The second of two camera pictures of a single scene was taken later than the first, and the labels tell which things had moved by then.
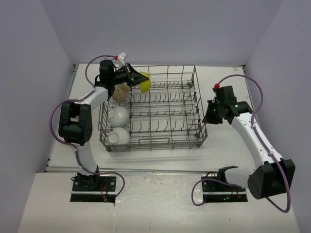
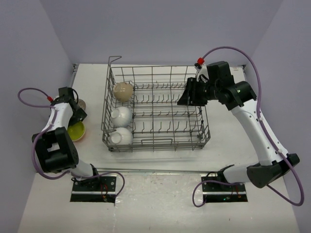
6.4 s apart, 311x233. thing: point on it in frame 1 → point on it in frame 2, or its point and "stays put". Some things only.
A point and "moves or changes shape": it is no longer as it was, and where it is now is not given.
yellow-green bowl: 146,85 moves or changes shape
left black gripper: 133,76 → 79,115
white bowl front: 118,136 stays put
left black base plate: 95,189 stays put
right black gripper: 209,119 → 190,97
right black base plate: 214,191 stays put
